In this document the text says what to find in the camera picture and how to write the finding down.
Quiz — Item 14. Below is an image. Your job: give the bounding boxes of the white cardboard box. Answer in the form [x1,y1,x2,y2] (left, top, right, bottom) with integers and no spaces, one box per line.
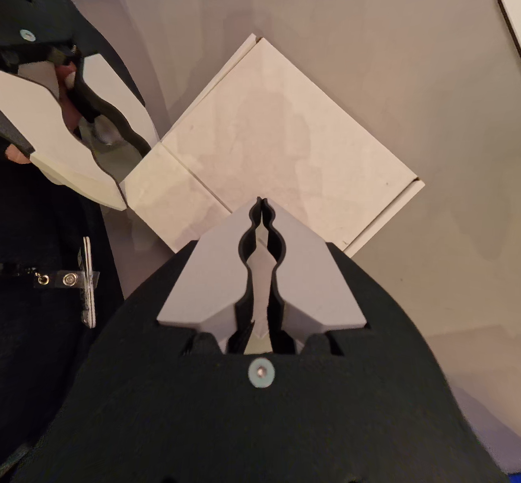
[122,33,426,353]

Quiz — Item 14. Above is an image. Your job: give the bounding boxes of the person's left hand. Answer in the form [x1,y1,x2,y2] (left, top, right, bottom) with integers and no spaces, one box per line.
[5,63,83,165]

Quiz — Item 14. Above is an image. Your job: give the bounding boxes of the clear badge holder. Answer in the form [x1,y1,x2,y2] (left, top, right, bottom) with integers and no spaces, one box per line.
[33,237,100,329]

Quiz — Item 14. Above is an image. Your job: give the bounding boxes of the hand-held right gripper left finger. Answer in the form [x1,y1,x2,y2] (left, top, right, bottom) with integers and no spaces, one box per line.
[157,197,261,354]

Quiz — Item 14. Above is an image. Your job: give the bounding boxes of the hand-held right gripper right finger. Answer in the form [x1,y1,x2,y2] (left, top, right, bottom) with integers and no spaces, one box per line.
[262,197,369,354]

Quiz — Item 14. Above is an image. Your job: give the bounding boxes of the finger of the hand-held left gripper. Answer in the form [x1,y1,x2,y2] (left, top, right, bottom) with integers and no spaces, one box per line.
[0,70,129,212]
[72,54,160,158]

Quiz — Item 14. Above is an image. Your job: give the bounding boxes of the person's dark clothing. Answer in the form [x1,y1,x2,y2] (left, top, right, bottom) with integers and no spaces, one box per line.
[0,157,125,463]

